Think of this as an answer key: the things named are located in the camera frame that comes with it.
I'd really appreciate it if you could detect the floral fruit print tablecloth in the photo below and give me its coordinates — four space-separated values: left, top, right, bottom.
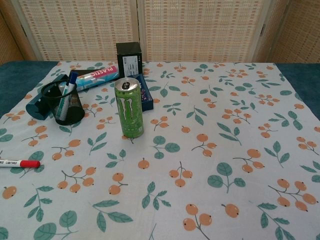
0 60 320 240

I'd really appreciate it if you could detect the black cardboard box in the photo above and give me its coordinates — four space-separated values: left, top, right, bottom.
115 42 144 79

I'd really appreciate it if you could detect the red cap marker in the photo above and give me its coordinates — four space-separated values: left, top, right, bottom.
0 159 41 169

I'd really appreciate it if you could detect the blue cap marker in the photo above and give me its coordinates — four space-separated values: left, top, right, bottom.
55 71 79 119

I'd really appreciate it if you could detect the flat black box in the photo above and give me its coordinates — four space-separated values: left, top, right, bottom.
71 69 94 76

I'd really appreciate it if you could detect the black mesh pen holder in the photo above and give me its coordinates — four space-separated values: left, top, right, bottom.
40 80 86 126

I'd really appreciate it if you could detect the long teal box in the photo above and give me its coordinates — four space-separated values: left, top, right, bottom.
25 74 71 121

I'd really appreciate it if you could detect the dark blue small box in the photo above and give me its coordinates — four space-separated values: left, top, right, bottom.
126 73 154 111

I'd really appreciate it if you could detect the pink blue plastic wrap box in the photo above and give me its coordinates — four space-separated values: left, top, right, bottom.
74 65 120 93

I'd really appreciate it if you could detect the woven bamboo screen panel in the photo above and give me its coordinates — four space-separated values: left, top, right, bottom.
9 0 140 62
137 0 274 63
254 0 320 64
0 0 37 65

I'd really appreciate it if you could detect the green Monster energy can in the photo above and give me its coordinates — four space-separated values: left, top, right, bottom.
114 77 145 138

